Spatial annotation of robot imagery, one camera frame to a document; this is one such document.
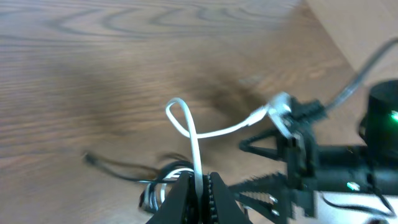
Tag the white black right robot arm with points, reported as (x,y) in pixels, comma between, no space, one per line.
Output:
(370,168)

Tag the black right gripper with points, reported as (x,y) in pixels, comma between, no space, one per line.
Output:
(310,167)

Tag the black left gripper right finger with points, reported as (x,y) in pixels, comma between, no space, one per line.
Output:
(219,205)

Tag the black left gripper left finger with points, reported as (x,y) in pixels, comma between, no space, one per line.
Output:
(180,206)

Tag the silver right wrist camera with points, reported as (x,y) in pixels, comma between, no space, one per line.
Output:
(279,106)

